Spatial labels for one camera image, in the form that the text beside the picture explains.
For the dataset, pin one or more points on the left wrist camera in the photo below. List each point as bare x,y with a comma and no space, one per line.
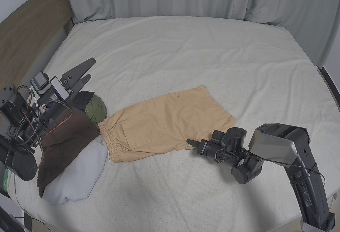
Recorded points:
39,83

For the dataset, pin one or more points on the brown garment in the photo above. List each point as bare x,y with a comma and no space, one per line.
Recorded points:
69,140

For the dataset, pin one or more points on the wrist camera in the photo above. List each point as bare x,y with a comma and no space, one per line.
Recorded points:
218,135
39,83

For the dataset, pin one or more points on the green garment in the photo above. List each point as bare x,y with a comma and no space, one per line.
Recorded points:
95,111

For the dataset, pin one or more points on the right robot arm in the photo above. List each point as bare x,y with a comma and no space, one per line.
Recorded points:
305,172

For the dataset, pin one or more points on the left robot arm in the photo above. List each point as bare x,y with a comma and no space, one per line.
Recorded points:
16,111

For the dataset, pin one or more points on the bed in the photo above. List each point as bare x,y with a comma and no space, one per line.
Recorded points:
186,53

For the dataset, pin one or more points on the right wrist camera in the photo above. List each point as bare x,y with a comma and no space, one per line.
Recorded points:
218,135

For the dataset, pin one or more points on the black garment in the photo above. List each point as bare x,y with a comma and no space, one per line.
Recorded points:
82,101

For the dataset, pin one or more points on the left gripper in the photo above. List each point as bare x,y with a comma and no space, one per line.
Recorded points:
54,109

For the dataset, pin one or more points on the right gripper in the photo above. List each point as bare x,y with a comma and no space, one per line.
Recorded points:
211,151

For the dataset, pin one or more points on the tan shorts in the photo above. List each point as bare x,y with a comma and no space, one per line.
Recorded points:
164,119

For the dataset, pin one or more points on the white garment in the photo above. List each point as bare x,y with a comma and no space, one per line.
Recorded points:
79,172

